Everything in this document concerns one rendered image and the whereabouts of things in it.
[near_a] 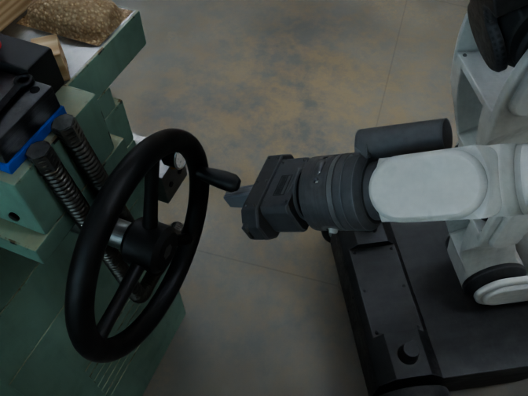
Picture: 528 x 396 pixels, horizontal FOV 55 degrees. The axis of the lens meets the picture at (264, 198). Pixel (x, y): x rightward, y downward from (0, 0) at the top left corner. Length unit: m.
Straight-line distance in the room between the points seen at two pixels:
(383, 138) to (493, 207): 0.14
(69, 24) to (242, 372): 0.96
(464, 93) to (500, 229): 0.26
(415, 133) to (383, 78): 1.60
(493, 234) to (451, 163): 0.53
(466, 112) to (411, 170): 0.44
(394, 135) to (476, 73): 0.31
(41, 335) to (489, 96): 0.75
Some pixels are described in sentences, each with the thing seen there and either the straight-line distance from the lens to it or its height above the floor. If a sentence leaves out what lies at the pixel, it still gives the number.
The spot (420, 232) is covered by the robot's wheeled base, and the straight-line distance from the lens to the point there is 1.45.
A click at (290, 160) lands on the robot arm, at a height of 0.86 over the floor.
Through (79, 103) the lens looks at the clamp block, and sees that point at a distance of 0.59.
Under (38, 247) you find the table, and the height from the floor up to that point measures 0.87.
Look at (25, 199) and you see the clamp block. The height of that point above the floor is 0.93.
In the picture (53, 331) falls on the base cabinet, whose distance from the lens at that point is 0.89.
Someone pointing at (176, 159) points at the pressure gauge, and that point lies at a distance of 0.90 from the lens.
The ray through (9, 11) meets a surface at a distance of 0.85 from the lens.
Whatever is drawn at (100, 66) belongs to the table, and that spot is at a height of 0.88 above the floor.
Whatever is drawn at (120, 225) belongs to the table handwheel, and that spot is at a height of 0.83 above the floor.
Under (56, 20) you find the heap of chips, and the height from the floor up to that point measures 0.92.
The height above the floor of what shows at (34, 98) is 1.00.
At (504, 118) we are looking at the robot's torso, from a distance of 0.76.
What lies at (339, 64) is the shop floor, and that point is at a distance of 2.17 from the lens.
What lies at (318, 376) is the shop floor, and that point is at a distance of 1.41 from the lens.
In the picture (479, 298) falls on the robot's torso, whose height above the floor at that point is 0.27.
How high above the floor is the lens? 1.34
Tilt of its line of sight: 53 degrees down
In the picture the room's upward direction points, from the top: straight up
